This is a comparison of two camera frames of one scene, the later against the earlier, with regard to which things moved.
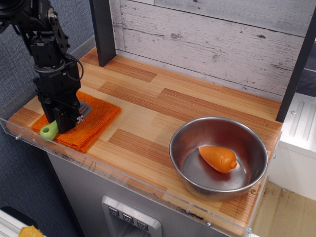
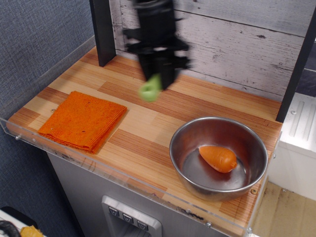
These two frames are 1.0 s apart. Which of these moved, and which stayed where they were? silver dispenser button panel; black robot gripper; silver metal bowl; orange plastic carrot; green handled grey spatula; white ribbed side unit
Moved: black robot gripper; green handled grey spatula
Stayed: silver dispenser button panel; orange plastic carrot; white ribbed side unit; silver metal bowl
